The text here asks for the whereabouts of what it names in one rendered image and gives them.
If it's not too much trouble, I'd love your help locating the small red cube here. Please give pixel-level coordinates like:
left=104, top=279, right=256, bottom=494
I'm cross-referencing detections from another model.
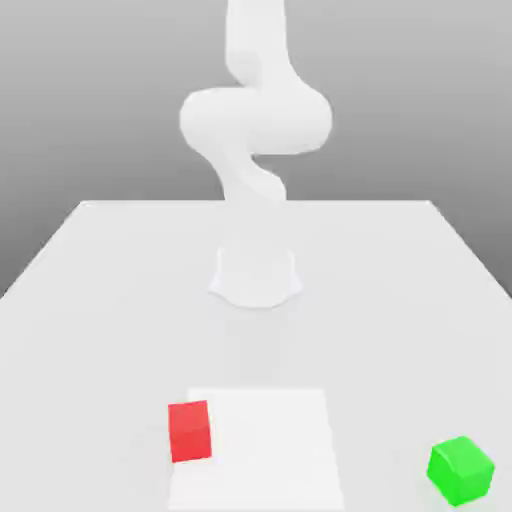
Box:
left=167, top=399, right=214, bottom=464

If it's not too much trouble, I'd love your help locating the small green cube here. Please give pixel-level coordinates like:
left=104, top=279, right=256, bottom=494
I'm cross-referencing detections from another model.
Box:
left=425, top=435, right=496, bottom=508

